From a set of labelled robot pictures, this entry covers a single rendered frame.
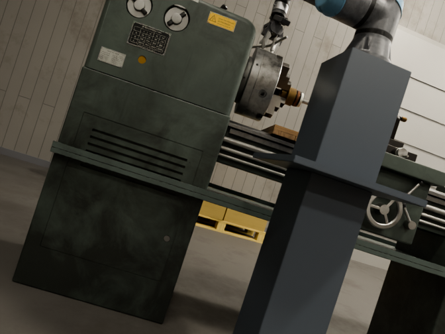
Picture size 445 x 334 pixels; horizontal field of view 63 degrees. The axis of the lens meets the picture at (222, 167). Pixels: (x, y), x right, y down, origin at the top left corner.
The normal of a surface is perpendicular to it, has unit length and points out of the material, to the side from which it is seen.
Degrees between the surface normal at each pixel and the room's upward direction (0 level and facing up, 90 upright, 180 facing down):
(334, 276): 90
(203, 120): 90
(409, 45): 90
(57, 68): 90
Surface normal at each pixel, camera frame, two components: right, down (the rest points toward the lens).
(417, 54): 0.18, 0.06
